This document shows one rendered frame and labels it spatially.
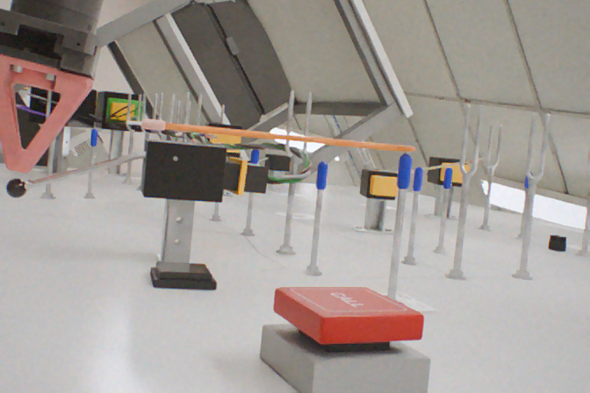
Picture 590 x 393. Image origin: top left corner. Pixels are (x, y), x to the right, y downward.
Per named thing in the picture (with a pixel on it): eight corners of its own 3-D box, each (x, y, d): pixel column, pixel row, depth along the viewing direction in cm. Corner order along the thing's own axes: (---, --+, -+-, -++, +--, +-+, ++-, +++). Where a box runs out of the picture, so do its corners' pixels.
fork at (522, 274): (538, 280, 62) (557, 114, 62) (521, 280, 62) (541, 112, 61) (522, 275, 64) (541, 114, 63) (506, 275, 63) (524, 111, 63)
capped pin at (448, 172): (441, 254, 72) (449, 167, 71) (428, 251, 73) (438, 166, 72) (450, 253, 73) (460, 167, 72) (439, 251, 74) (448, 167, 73)
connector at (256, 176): (195, 182, 55) (198, 157, 55) (255, 189, 57) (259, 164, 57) (205, 187, 52) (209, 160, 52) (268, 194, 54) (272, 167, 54)
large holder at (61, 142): (113, 174, 130) (119, 93, 129) (62, 178, 113) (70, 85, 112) (78, 170, 131) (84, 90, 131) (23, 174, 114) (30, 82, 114)
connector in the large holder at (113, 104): (140, 125, 124) (141, 101, 124) (143, 126, 122) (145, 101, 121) (104, 122, 122) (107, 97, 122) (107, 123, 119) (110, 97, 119)
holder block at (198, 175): (140, 191, 55) (145, 138, 55) (214, 196, 56) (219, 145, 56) (142, 197, 51) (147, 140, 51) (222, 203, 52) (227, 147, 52)
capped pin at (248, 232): (258, 235, 72) (266, 149, 72) (248, 236, 71) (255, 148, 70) (247, 233, 73) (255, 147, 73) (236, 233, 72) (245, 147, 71)
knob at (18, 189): (6, 196, 51) (8, 176, 51) (27, 197, 52) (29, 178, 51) (3, 198, 50) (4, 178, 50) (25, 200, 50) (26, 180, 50)
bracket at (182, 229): (155, 257, 56) (161, 192, 55) (187, 259, 56) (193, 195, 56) (160, 269, 51) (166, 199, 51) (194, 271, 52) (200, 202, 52)
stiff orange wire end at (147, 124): (125, 126, 42) (126, 117, 42) (410, 153, 45) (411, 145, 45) (125, 126, 40) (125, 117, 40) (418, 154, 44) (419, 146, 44)
